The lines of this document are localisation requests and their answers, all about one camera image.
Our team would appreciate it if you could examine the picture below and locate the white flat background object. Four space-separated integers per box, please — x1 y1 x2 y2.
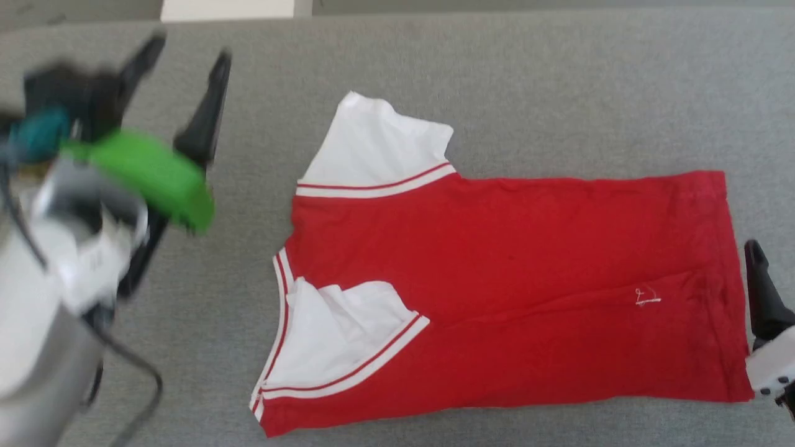
160 0 314 23

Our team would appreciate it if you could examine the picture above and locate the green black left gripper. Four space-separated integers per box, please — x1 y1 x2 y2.
61 32 233 300

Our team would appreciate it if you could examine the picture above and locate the red and white shirt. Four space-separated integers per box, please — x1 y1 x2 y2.
249 91 756 439

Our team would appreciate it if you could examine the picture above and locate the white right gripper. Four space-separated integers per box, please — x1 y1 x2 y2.
743 238 795 399

